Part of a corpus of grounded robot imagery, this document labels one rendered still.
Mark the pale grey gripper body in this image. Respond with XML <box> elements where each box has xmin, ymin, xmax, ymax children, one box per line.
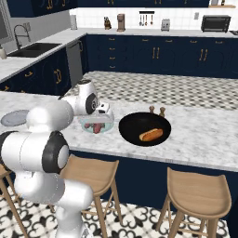
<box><xmin>79</xmin><ymin>112</ymin><xmax>115</xmax><ymax>125</ymax></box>

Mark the clear glass bowl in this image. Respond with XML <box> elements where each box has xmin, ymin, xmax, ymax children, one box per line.
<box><xmin>78</xmin><ymin>115</ymin><xmax>115</xmax><ymax>135</ymax></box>

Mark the black round plate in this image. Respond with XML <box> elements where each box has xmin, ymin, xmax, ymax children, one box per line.
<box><xmin>118</xmin><ymin>112</ymin><xmax>172</xmax><ymax>148</ymax></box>

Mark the brown hot dog bun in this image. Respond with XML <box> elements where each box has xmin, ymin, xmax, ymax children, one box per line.
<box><xmin>139</xmin><ymin>127</ymin><xmax>165</xmax><ymax>142</ymax></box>

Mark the grey round plate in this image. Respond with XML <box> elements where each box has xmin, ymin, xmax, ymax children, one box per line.
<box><xmin>0</xmin><ymin>109</ymin><xmax>32</xmax><ymax>127</ymax></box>

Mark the wooden bar stool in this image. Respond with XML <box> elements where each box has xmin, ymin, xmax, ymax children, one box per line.
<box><xmin>49</xmin><ymin>153</ymin><xmax>124</xmax><ymax>238</ymax></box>
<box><xmin>0</xmin><ymin>163</ymin><xmax>30</xmax><ymax>238</ymax></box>
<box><xmin>155</xmin><ymin>166</ymin><xmax>232</xmax><ymax>238</ymax></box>

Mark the grey dishwasher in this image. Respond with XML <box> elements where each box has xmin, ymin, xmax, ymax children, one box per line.
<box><xmin>65</xmin><ymin>40</ymin><xmax>85</xmax><ymax>89</ymax></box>

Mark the navy cupboard run under sink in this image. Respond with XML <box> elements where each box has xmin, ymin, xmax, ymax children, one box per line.
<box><xmin>0</xmin><ymin>47</ymin><xmax>73</xmax><ymax>97</ymax></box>

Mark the navy island cabinet front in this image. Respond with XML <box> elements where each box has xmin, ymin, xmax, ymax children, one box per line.
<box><xmin>68</xmin><ymin>150</ymin><xmax>238</xmax><ymax>231</ymax></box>

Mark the dark sink basin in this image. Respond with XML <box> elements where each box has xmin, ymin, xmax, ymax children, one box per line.
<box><xmin>7</xmin><ymin>42</ymin><xmax>62</xmax><ymax>59</ymax></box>

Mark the navy base cupboard run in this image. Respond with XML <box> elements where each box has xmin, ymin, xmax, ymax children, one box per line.
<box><xmin>81</xmin><ymin>33</ymin><xmax>238</xmax><ymax>80</ymax></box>

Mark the brown coffee machine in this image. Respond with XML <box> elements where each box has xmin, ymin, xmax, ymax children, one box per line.
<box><xmin>116</xmin><ymin>13</ymin><xmax>126</xmax><ymax>33</ymax></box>

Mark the white paper towel roll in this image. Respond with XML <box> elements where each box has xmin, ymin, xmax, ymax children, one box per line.
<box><xmin>69</xmin><ymin>14</ymin><xmax>79</xmax><ymax>31</ymax></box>

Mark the silver toaster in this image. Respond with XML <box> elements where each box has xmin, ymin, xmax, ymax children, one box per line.
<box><xmin>160</xmin><ymin>18</ymin><xmax>171</xmax><ymax>33</ymax></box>

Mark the dark metal tap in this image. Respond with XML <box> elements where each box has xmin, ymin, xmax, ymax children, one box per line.
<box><xmin>13</xmin><ymin>24</ymin><xmax>33</xmax><ymax>51</ymax></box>

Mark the white soap bottle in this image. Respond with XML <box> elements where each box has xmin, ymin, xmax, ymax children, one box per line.
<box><xmin>0</xmin><ymin>45</ymin><xmax>8</xmax><ymax>60</ymax></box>

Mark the black toaster oven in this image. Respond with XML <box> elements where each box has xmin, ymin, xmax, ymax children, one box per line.
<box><xmin>200</xmin><ymin>14</ymin><xmax>232</xmax><ymax>33</ymax></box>

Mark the rail with hanging tools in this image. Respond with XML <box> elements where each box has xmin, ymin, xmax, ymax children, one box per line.
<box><xmin>138</xmin><ymin>10</ymin><xmax>155</xmax><ymax>28</ymax></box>

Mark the navy wall cupboard run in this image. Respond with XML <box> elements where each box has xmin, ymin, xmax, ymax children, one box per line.
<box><xmin>6</xmin><ymin>0</ymin><xmax>211</xmax><ymax>19</ymax></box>

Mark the wooden wall shelf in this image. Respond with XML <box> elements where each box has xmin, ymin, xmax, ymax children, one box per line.
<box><xmin>208</xmin><ymin>0</ymin><xmax>237</xmax><ymax>9</ymax></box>

